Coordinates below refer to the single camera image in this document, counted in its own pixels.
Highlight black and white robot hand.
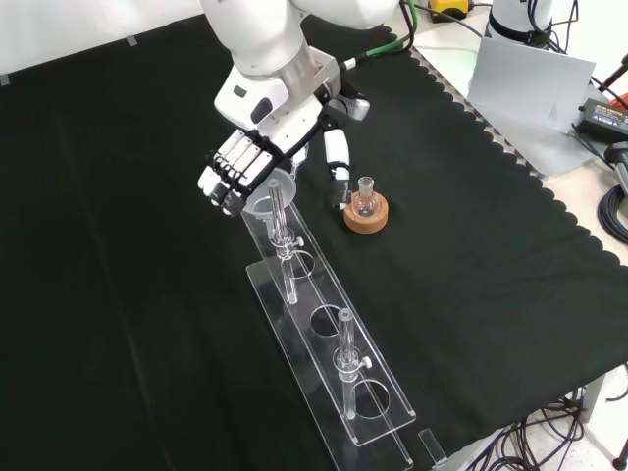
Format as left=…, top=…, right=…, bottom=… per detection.
left=197, top=68, right=352, bottom=217

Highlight clear plastic funnel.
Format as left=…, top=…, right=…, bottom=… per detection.
left=243, top=169, right=298, bottom=222

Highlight clear acrylic funnel stand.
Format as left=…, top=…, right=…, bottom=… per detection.
left=239, top=179, right=418, bottom=467

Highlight small round-bottom glass flask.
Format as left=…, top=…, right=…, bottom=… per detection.
left=351, top=176, right=380, bottom=219

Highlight yellow stop button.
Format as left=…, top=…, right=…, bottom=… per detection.
left=426, top=0, right=472, bottom=24

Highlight black cloth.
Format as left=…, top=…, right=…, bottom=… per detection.
left=0, top=12, right=628, bottom=471

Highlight pale board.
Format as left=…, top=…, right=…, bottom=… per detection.
left=465, top=36, right=598, bottom=134

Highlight black power adapter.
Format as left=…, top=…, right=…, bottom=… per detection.
left=578, top=97, right=628, bottom=144

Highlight small clear plastic block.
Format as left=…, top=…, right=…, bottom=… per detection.
left=416, top=428, right=448, bottom=466

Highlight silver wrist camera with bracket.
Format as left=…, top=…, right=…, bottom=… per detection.
left=308, top=46, right=372, bottom=121

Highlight green cable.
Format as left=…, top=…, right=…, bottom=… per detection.
left=342, top=0, right=418, bottom=70

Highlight cork ring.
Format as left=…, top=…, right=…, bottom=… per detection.
left=342, top=191, right=391, bottom=234

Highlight grey metal base plate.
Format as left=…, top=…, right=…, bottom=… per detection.
left=410, top=22, right=612, bottom=178

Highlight grey cable connector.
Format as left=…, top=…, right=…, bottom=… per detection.
left=603, top=141, right=628, bottom=195

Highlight coiled black cable bundle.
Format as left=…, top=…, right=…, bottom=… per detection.
left=597, top=183, right=628, bottom=244

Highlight tangled black floor cables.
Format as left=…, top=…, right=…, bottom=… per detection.
left=485, top=387, right=628, bottom=471

